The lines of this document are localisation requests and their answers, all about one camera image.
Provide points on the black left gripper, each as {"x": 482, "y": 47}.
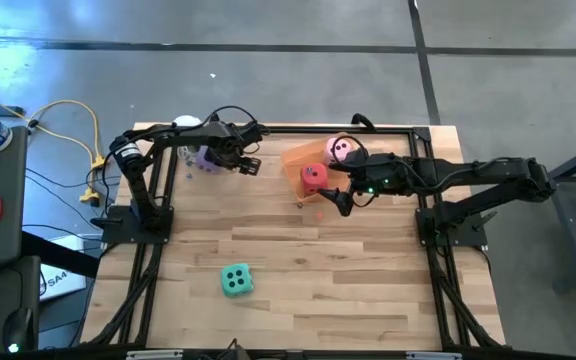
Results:
{"x": 230, "y": 140}

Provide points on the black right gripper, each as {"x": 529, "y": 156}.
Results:
{"x": 375, "y": 175}

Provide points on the large red foam die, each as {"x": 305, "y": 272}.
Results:
{"x": 313, "y": 180}

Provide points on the large purple foam die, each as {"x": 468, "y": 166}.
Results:
{"x": 203, "y": 162}

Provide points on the large pink foam die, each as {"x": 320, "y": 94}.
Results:
{"x": 338, "y": 147}

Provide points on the large teal foam die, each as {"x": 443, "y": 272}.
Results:
{"x": 238, "y": 281}

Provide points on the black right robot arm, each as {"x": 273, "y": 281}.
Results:
{"x": 468, "y": 170}

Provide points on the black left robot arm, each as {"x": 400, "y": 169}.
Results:
{"x": 140, "y": 195}

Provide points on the orange translucent plastic tray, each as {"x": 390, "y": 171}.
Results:
{"x": 295, "y": 167}

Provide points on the white-capped glass lamp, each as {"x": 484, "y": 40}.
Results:
{"x": 186, "y": 121}

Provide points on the white printed box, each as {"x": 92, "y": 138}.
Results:
{"x": 63, "y": 285}

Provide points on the black computer mouse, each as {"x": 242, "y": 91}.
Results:
{"x": 18, "y": 325}

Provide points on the black aluminium table frame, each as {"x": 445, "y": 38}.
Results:
{"x": 308, "y": 130}

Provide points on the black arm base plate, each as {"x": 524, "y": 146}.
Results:
{"x": 118, "y": 230}
{"x": 473, "y": 232}

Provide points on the white frame bracket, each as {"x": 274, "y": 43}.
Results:
{"x": 154, "y": 355}
{"x": 433, "y": 356}

